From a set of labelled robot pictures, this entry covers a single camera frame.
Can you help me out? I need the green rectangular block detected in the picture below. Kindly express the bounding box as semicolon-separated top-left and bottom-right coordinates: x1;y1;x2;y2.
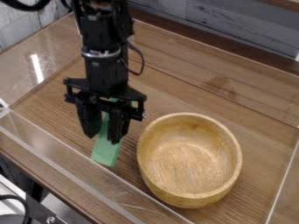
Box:
89;97;125;168

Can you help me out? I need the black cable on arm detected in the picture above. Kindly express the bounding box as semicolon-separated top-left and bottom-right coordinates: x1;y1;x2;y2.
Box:
117;40;145;77

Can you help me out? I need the brown wooden bowl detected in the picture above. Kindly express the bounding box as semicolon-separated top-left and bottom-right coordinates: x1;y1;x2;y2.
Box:
136;112;243;209

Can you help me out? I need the black metal bracket with screw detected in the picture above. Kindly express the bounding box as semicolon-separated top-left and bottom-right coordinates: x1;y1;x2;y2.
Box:
25;195;67;224

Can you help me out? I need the black cable lower left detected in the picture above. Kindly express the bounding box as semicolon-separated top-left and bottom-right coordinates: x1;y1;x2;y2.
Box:
0;194;33;224

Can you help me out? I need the clear acrylic front wall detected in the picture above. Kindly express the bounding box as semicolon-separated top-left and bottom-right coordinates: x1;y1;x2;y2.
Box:
0;109;193;224

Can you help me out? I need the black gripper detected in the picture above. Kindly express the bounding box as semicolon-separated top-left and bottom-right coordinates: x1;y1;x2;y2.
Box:
63;49;147;144

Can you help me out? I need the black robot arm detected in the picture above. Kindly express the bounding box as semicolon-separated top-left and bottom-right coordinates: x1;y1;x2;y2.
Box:
63;0;147;144

